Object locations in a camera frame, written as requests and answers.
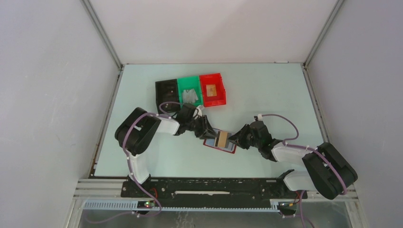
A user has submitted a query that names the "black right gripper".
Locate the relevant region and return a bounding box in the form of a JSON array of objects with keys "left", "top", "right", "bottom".
[{"left": 228, "top": 124, "right": 261, "bottom": 151}]

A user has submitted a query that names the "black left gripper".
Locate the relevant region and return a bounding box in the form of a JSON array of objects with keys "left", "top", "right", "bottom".
[{"left": 185, "top": 115, "right": 218, "bottom": 140}]

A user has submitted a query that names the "orange tan credit card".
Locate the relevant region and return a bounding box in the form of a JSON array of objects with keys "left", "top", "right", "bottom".
[{"left": 215, "top": 131, "right": 229, "bottom": 148}]

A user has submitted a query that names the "red leather card holder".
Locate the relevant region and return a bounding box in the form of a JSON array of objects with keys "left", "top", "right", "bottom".
[{"left": 203, "top": 129, "right": 237, "bottom": 154}]

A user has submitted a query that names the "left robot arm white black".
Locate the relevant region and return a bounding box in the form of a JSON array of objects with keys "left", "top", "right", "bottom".
[{"left": 115, "top": 102, "right": 217, "bottom": 198}]

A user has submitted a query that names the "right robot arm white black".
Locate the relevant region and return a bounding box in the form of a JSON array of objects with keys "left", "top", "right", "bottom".
[{"left": 229, "top": 121, "right": 358, "bottom": 200}]

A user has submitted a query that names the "grey card in green bin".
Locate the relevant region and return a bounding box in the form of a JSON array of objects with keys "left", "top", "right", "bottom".
[{"left": 182, "top": 89, "right": 199, "bottom": 104}]

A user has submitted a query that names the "orange card in red bin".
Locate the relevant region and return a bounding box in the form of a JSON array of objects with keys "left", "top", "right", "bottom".
[{"left": 206, "top": 84, "right": 217, "bottom": 97}]

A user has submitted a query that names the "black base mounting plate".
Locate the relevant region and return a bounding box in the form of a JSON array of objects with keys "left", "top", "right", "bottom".
[{"left": 121, "top": 177, "right": 307, "bottom": 207}]

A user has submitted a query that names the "green plastic bin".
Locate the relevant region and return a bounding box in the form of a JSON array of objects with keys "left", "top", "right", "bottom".
[{"left": 177, "top": 76, "right": 203, "bottom": 106}]

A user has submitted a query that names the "red plastic bin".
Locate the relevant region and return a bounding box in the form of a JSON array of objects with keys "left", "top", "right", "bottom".
[{"left": 199, "top": 73, "right": 227, "bottom": 107}]

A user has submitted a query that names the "black plastic bin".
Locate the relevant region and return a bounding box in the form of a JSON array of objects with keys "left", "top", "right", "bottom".
[{"left": 155, "top": 79, "right": 181, "bottom": 114}]

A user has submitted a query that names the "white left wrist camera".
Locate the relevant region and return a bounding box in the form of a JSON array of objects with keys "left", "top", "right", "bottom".
[{"left": 195, "top": 105, "right": 205, "bottom": 117}]

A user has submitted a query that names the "aluminium frame rail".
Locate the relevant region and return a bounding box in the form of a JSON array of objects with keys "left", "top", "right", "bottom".
[{"left": 73, "top": 179, "right": 126, "bottom": 199}]

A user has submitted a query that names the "grey slotted cable duct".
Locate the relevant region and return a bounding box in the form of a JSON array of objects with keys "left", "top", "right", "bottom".
[{"left": 83, "top": 199, "right": 279, "bottom": 212}]

